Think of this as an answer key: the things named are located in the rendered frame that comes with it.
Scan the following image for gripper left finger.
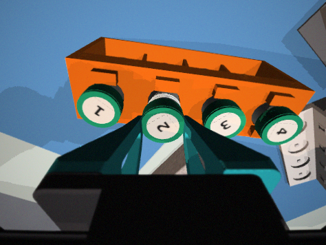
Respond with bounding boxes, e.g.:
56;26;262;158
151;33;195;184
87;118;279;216
46;115;143;174

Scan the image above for green screw cap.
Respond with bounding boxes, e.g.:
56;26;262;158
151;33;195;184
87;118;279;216
202;99;246;138
254;106;303;145
76;83;124;128
142;98;184;143

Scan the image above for blue bench mat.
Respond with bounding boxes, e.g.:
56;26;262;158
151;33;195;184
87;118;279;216
0;0;326;222

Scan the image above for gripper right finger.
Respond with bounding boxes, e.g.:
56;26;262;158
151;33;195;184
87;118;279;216
183;115;281;194

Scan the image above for white cap tray with round nests and two lamps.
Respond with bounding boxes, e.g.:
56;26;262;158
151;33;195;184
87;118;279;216
279;97;326;190

